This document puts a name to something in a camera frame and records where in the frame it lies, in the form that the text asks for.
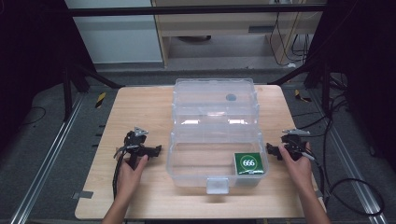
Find aluminium floor rail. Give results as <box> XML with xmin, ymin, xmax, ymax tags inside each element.
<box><xmin>311</xmin><ymin>90</ymin><xmax>389</xmax><ymax>224</ymax></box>
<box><xmin>8</xmin><ymin>92</ymin><xmax>86</xmax><ymax>224</ymax></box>

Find black floor cables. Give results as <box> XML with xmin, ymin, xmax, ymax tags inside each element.
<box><xmin>291</xmin><ymin>73</ymin><xmax>351</xmax><ymax>139</ymax></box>

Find white cabinet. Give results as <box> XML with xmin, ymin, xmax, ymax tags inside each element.
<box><xmin>64</xmin><ymin>0</ymin><xmax>164</xmax><ymax>65</ymax></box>

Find light wooden desk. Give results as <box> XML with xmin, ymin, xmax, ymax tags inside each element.
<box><xmin>151</xmin><ymin>0</ymin><xmax>325</xmax><ymax>68</ymax></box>

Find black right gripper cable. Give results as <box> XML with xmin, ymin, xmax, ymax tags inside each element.
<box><xmin>306</xmin><ymin>151</ymin><xmax>386</xmax><ymax>217</ymax></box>

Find grey tape piece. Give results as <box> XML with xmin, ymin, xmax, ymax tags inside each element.
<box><xmin>71</xmin><ymin>189</ymin><xmax>94</xmax><ymax>201</ymax></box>

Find black metal stand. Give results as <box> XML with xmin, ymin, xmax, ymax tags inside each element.
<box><xmin>266</xmin><ymin>60</ymin><xmax>334</xmax><ymax>117</ymax></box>
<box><xmin>60</xmin><ymin>60</ymin><xmax>126</xmax><ymax>123</ymax></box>

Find black horizontal bar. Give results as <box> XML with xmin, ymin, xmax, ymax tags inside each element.
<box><xmin>66</xmin><ymin>4</ymin><xmax>329</xmax><ymax>17</ymax></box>

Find yellow black tape strip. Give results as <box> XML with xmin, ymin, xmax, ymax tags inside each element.
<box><xmin>94</xmin><ymin>91</ymin><xmax>107</xmax><ymax>110</ymax></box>
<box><xmin>293</xmin><ymin>89</ymin><xmax>313</xmax><ymax>104</ymax></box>

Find black curtain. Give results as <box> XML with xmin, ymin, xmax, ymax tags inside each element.
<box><xmin>0</xmin><ymin>0</ymin><xmax>98</xmax><ymax>153</ymax></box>
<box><xmin>306</xmin><ymin>0</ymin><xmax>396</xmax><ymax>174</ymax></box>

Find green small box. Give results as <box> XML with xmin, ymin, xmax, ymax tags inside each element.
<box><xmin>233</xmin><ymin>151</ymin><xmax>265</xmax><ymax>176</ymax></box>

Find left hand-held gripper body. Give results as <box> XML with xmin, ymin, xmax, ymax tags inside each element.
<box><xmin>114</xmin><ymin>125</ymin><xmax>151</xmax><ymax>171</ymax></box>

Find black hanging cables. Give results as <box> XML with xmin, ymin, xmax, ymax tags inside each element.
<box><xmin>268</xmin><ymin>11</ymin><xmax>314</xmax><ymax>68</ymax></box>

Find clear plastic storage box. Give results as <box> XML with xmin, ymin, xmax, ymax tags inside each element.
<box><xmin>165</xmin><ymin>77</ymin><xmax>271</xmax><ymax>196</ymax></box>

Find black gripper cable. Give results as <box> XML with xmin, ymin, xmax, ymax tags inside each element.
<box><xmin>306</xmin><ymin>151</ymin><xmax>386</xmax><ymax>217</ymax></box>
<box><xmin>111</xmin><ymin>149</ymin><xmax>126</xmax><ymax>201</ymax></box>

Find person's left hand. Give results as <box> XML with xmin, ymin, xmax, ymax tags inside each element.
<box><xmin>116</xmin><ymin>154</ymin><xmax>149</xmax><ymax>202</ymax></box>

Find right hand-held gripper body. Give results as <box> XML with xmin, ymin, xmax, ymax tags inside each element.
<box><xmin>279</xmin><ymin>128</ymin><xmax>316</xmax><ymax>161</ymax></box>

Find person's right hand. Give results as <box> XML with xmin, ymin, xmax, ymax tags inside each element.
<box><xmin>277</xmin><ymin>142</ymin><xmax>314</xmax><ymax>194</ymax></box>

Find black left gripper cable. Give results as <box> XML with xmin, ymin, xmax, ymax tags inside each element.
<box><xmin>111</xmin><ymin>149</ymin><xmax>126</xmax><ymax>201</ymax></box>

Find thin black floor cable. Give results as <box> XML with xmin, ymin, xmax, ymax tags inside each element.
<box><xmin>18</xmin><ymin>105</ymin><xmax>48</xmax><ymax>128</ymax></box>

